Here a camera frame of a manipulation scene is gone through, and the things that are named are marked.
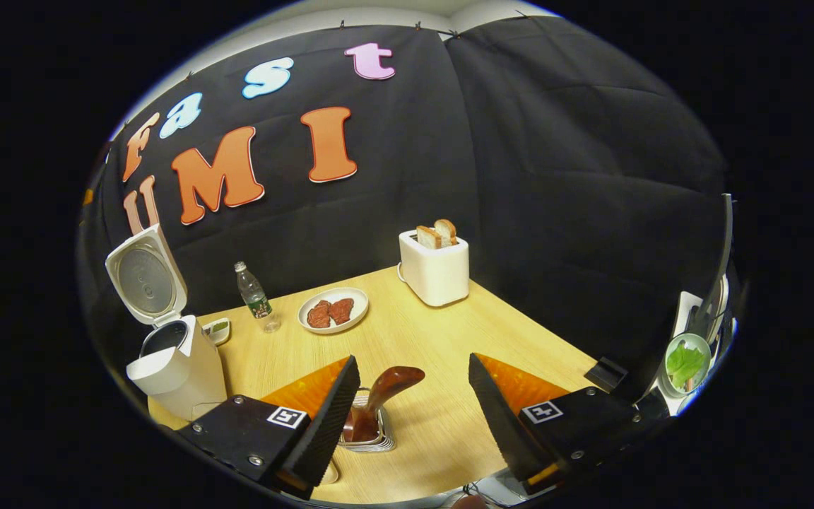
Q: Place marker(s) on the brown wooden spoon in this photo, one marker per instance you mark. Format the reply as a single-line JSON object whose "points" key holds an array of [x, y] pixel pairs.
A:
{"points": [[389, 385]]}

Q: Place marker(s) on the white rice cooker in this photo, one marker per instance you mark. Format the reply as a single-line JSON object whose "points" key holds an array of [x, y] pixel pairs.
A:
{"points": [[174, 367]]}

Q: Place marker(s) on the toasted bread slice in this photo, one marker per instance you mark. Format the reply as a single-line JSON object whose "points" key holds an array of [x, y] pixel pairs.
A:
{"points": [[428, 237], [446, 231]]}

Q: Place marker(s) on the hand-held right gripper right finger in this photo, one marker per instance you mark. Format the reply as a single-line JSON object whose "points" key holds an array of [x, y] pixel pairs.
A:
{"points": [[502, 424]]}

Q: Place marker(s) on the white round plate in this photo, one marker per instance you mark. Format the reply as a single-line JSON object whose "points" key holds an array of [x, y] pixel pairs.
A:
{"points": [[357, 300]]}

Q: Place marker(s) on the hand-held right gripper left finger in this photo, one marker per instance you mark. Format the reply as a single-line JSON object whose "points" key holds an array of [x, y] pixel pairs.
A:
{"points": [[322, 431]]}

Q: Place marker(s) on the red meat piece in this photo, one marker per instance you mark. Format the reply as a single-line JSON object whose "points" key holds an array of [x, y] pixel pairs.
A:
{"points": [[319, 314], [341, 311]]}

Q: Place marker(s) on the clear plastic water bottle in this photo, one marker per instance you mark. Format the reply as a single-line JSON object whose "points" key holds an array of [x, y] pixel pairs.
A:
{"points": [[257, 300]]}

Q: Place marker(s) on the small white dish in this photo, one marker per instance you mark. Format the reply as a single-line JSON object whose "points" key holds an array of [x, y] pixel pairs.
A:
{"points": [[217, 331]]}

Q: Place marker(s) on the glass bowl with green leaf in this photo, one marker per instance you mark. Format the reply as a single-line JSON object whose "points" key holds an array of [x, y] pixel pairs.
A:
{"points": [[686, 364]]}

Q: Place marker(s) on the cream bowl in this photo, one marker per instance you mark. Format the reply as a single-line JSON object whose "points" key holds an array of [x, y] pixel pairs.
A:
{"points": [[331, 472]]}

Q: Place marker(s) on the white toaster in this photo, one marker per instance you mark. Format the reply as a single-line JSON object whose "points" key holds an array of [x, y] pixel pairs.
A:
{"points": [[435, 276]]}

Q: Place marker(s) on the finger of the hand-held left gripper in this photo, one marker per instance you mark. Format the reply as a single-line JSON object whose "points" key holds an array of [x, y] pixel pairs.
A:
{"points": [[87, 197]]}

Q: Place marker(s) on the black backdrop cloth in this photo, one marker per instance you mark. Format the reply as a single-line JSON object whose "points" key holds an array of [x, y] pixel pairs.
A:
{"points": [[520, 177]]}

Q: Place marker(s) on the small black clamp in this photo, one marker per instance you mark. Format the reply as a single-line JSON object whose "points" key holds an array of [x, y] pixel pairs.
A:
{"points": [[606, 375]]}

